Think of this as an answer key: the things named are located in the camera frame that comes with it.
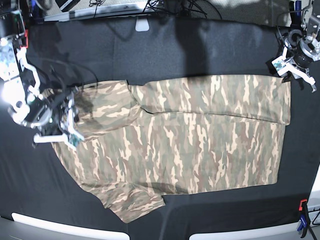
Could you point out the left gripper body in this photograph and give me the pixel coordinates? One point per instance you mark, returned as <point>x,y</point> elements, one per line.
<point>304,51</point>

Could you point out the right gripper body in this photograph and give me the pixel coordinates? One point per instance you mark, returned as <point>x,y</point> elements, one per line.
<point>49,114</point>

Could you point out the camouflage t-shirt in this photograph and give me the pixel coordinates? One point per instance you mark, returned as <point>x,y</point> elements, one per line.
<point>176,137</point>

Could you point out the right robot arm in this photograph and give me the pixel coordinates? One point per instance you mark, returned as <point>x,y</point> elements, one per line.
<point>20,78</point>

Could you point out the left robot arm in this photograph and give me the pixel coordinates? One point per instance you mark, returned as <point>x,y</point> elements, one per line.
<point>307,20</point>

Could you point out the orange black clamp far left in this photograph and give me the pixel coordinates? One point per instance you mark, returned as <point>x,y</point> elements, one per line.
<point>24,40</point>

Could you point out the blue orange clamp near right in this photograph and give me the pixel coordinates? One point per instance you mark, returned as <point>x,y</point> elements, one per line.
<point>303,218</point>

